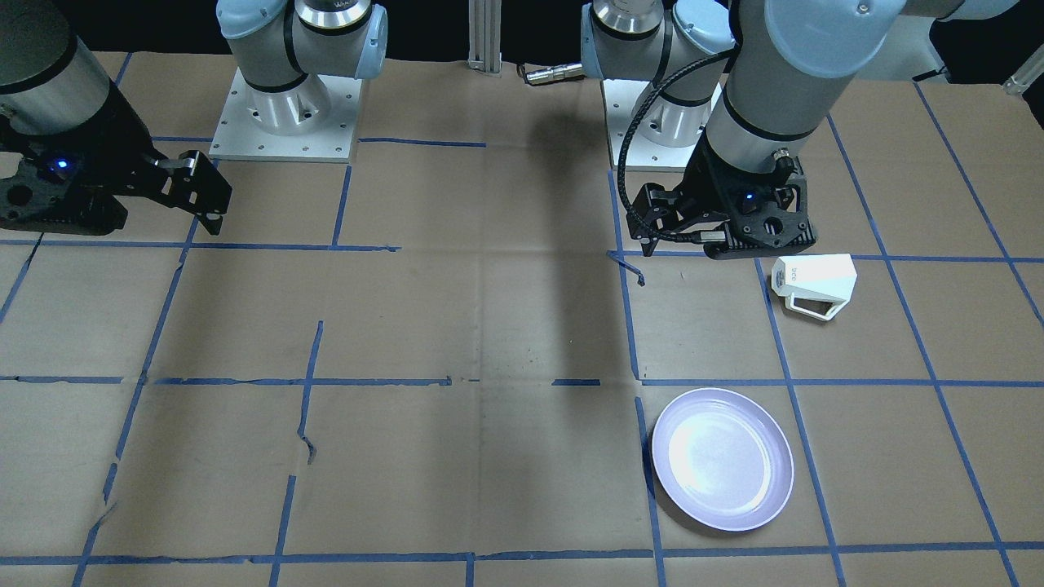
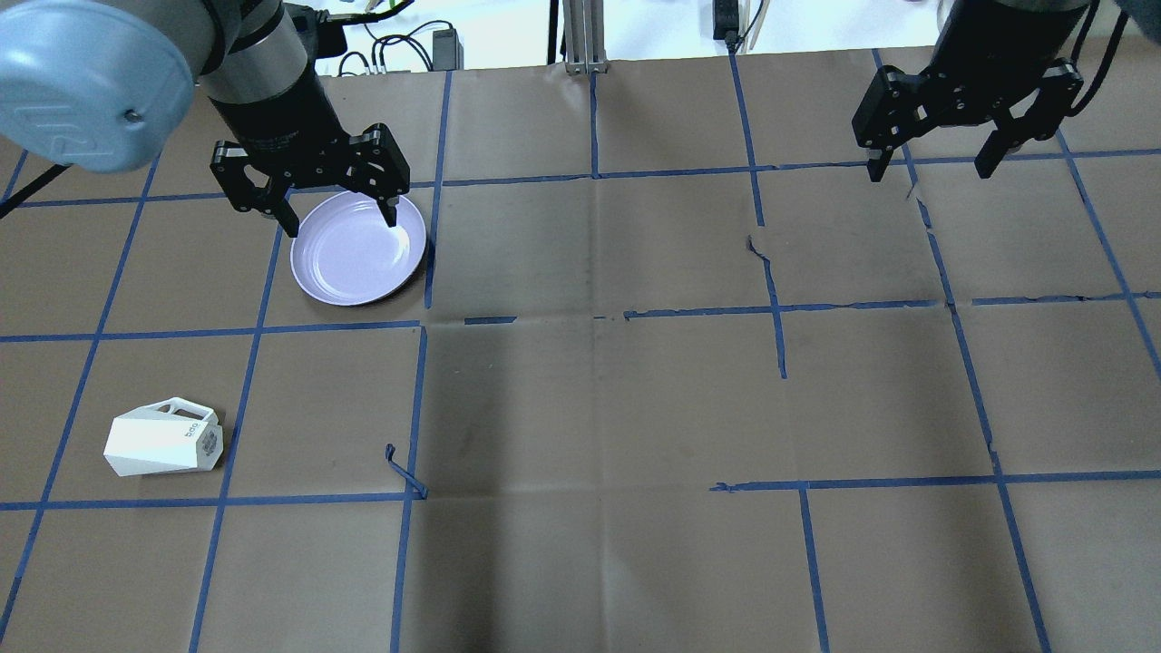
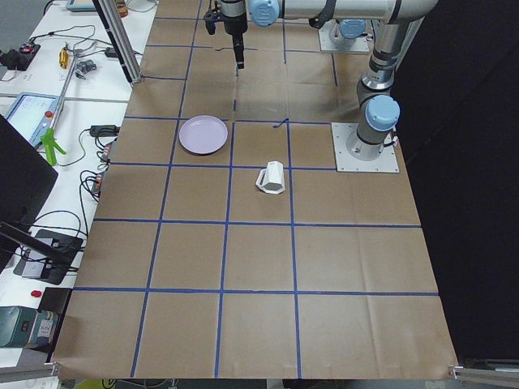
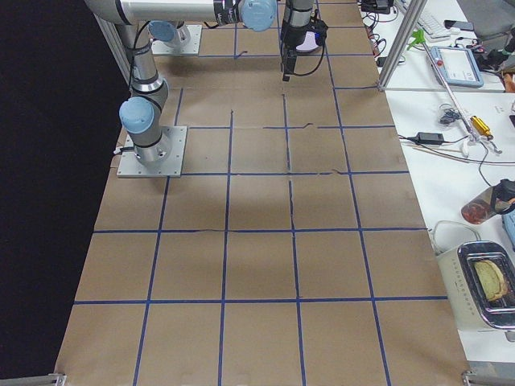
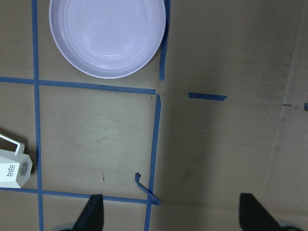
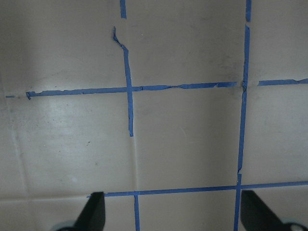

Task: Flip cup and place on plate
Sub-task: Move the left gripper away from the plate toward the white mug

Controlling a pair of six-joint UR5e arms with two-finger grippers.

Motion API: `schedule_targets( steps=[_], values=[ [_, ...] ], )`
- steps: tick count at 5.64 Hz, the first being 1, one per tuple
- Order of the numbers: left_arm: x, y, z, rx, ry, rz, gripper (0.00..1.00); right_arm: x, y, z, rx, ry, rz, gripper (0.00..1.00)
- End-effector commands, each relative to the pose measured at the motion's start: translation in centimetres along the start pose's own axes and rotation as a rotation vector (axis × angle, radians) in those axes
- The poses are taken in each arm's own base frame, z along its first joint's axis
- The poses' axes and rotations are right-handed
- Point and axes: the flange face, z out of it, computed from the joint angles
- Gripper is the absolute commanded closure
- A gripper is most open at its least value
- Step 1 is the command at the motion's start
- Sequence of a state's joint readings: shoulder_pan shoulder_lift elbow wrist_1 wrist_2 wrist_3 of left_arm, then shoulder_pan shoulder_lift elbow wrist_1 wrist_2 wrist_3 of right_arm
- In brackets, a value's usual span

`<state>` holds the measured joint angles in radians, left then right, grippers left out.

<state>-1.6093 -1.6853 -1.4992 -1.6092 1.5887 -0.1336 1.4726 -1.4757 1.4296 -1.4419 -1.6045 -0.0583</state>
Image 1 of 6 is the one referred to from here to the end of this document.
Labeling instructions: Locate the aluminium frame post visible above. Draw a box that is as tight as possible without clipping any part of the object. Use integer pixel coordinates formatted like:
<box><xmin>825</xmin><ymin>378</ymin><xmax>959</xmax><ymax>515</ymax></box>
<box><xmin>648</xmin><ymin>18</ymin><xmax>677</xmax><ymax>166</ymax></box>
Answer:
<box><xmin>467</xmin><ymin>0</ymin><xmax>502</xmax><ymax>77</ymax></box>

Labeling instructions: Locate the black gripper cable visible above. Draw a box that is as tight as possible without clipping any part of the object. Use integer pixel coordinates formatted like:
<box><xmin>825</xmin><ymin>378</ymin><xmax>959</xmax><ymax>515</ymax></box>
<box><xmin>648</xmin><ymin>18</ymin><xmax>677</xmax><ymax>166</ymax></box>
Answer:
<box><xmin>617</xmin><ymin>41</ymin><xmax>739</xmax><ymax>245</ymax></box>

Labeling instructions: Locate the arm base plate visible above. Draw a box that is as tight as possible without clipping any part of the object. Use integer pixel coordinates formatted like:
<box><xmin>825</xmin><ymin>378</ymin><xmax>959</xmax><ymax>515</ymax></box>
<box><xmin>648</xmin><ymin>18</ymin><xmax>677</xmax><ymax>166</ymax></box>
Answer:
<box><xmin>209</xmin><ymin>71</ymin><xmax>365</xmax><ymax>164</ymax></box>
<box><xmin>601</xmin><ymin>78</ymin><xmax>723</xmax><ymax>172</ymax></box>

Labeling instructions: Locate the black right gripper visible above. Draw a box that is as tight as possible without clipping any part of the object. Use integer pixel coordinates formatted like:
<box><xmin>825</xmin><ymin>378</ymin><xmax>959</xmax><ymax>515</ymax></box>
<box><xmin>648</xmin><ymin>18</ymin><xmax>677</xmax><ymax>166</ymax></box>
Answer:
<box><xmin>1</xmin><ymin>83</ymin><xmax>232</xmax><ymax>236</ymax></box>

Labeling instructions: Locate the white angular cup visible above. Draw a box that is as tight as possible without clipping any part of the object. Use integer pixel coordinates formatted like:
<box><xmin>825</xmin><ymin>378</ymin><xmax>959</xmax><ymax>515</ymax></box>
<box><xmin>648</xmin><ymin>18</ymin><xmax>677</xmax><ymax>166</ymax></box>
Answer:
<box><xmin>769</xmin><ymin>254</ymin><xmax>857</xmax><ymax>322</ymax></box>

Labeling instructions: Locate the lavender plate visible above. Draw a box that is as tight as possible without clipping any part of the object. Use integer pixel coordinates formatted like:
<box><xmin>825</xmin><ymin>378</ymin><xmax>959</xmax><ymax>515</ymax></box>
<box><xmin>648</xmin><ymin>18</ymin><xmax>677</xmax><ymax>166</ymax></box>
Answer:
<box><xmin>649</xmin><ymin>388</ymin><xmax>797</xmax><ymax>532</ymax></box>

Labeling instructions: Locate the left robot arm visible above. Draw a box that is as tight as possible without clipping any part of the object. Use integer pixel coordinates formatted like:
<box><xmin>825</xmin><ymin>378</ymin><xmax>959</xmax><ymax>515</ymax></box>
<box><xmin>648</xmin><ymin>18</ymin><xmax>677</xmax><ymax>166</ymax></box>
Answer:
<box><xmin>582</xmin><ymin>1</ymin><xmax>1013</xmax><ymax>259</ymax></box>

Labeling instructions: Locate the metal cable connector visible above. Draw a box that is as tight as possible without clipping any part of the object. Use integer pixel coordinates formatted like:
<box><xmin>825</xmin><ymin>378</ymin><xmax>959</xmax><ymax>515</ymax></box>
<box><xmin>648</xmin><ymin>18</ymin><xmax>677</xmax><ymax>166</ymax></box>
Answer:
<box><xmin>517</xmin><ymin>63</ymin><xmax>586</xmax><ymax>86</ymax></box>

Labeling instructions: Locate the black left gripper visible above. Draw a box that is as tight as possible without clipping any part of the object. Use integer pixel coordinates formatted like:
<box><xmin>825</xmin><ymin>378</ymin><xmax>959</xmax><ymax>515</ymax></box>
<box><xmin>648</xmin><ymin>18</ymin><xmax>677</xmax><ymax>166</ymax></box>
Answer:
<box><xmin>627</xmin><ymin>137</ymin><xmax>817</xmax><ymax>260</ymax></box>

